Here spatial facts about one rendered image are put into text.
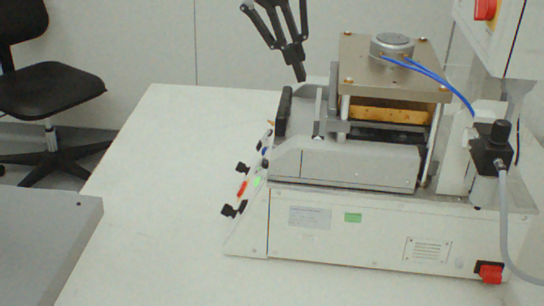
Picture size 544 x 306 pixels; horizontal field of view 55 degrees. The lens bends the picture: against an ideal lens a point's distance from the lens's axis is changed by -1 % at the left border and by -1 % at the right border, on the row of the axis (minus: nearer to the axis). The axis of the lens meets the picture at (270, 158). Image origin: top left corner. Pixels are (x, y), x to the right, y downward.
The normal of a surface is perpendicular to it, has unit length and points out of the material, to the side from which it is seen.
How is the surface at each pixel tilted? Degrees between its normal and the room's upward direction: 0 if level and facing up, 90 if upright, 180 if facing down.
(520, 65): 90
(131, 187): 0
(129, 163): 0
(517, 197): 0
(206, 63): 90
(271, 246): 90
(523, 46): 90
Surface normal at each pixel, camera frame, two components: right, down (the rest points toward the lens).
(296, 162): -0.12, 0.51
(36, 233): 0.11, -0.86
